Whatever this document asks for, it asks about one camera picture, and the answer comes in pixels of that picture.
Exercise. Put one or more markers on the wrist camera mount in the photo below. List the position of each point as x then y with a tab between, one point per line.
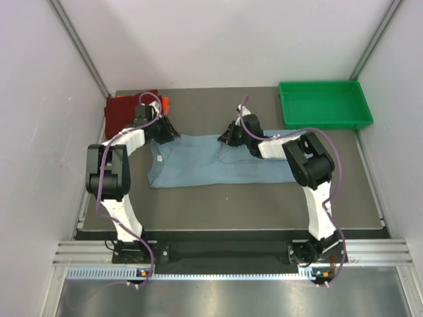
242	111
155	109

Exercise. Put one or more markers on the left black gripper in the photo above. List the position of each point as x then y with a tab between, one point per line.
170	133

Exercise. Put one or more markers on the left aluminium corner post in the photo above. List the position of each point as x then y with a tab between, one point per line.
78	44

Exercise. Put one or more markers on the green plastic tray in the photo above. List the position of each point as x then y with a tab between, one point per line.
324	105

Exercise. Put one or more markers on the aluminium corner post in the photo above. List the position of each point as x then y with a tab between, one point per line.
78	44
376	37

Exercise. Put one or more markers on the grey slotted cable duct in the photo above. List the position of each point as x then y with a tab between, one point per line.
139	274

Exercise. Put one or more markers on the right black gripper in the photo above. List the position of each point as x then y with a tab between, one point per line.
228	137

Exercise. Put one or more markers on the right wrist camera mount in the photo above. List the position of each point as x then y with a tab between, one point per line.
242	111

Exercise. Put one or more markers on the right aluminium corner post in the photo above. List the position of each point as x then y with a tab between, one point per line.
376	37

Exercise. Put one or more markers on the aluminium frame rail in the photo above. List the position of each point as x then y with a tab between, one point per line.
378	252

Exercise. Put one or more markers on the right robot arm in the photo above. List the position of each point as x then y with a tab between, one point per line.
312	168

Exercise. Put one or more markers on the orange folded t shirt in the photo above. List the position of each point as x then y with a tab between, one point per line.
165	102

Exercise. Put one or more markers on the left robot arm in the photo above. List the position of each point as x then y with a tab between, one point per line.
108	178

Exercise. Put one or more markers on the dark red folded t shirt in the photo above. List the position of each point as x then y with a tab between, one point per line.
119	113

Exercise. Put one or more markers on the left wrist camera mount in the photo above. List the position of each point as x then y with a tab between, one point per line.
155	109

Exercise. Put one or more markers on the blue t shirt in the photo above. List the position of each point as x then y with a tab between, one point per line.
203	160

